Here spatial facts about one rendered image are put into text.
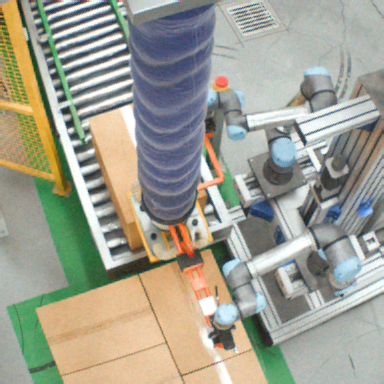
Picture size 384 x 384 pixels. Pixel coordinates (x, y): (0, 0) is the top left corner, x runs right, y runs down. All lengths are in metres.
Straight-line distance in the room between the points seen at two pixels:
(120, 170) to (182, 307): 0.77
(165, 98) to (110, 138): 1.55
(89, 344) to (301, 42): 2.70
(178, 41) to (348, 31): 3.58
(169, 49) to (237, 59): 3.15
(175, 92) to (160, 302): 1.85
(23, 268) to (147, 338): 1.10
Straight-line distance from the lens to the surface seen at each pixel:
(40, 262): 4.31
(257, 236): 4.10
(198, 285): 2.90
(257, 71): 4.85
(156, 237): 3.08
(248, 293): 2.58
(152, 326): 3.59
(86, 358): 3.58
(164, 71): 1.85
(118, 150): 3.47
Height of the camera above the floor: 4.06
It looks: 67 degrees down
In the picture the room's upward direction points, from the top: 4 degrees clockwise
